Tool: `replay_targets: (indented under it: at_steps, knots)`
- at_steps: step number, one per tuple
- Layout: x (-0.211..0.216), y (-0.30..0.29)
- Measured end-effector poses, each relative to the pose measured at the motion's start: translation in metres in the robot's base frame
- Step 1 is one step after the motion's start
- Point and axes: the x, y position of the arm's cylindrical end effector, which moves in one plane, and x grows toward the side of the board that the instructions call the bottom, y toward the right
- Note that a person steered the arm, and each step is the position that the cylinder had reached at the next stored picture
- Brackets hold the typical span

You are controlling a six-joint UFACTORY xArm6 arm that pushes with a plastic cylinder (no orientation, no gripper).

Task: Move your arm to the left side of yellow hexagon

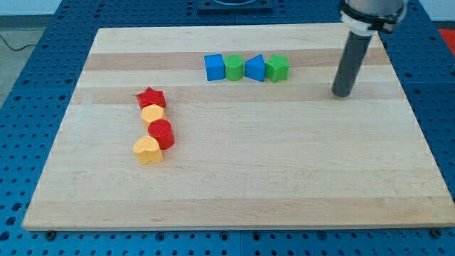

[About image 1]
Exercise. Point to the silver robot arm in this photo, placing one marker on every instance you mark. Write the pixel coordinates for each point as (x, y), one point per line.
(365, 17)

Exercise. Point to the yellow hexagon block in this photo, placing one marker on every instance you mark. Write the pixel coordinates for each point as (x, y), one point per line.
(152, 113)

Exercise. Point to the wooden board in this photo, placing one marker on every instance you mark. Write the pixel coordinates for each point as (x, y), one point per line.
(247, 154)

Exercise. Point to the green cylinder block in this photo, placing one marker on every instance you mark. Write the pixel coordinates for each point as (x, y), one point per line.
(234, 67)

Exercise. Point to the blue cube block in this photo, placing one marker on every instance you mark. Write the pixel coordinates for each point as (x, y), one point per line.
(214, 67)

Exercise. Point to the blue triangle block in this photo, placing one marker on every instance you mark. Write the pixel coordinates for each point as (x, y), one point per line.
(255, 68)

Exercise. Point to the red cylinder block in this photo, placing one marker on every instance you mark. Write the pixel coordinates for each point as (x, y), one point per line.
(162, 131)

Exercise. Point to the green star block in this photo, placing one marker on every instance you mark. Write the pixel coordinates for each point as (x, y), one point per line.
(277, 68)

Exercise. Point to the yellow heart block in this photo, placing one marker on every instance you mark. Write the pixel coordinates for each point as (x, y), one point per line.
(147, 150)

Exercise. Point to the red star block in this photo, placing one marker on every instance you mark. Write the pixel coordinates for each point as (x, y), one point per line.
(151, 97)

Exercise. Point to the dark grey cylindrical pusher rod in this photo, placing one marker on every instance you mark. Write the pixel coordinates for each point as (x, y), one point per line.
(352, 58)

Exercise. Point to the red object at edge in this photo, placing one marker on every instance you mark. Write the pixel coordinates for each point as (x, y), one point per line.
(448, 35)

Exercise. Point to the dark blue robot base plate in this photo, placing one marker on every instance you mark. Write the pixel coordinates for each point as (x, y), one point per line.
(234, 5)

